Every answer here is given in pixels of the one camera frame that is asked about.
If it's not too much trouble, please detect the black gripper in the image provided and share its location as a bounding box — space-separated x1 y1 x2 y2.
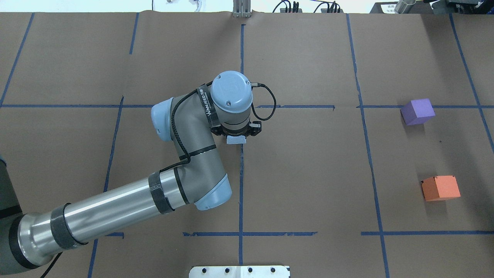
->
210 121 262 137

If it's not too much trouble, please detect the light blue foam block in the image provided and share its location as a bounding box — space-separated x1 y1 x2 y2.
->
226 135 247 145

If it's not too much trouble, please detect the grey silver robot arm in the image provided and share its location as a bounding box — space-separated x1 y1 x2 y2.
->
1 71 266 276

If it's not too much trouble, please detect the purple foam block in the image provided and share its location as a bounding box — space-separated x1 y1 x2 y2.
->
400 98 436 125

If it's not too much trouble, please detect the orange foam block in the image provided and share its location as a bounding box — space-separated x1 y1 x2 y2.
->
421 175 461 201

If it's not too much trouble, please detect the white metal mounting plate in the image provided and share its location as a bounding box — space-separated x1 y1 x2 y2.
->
189 265 291 278

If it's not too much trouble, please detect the black box with label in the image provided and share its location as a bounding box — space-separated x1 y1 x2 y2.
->
369 2 398 14

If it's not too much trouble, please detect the silver metal cylinder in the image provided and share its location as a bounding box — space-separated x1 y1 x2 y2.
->
394 0 416 14

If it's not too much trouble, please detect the black device top right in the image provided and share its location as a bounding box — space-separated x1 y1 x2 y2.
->
423 0 494 15

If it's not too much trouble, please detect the grey aluminium profile post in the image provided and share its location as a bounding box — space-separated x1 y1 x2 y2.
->
232 0 252 18

